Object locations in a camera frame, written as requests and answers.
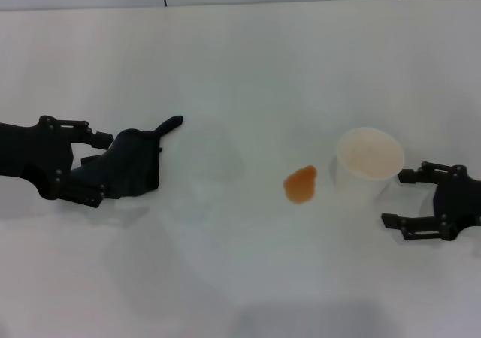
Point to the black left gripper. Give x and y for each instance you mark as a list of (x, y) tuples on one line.
[(30, 150)]

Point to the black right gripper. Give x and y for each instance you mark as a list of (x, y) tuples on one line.
[(460, 203)]

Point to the dark blue rag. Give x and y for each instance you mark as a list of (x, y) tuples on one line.
[(131, 161)]

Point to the white paper cup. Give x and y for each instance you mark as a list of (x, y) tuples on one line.
[(360, 180)]

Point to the orange liquid stain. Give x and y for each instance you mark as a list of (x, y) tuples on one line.
[(300, 186)]

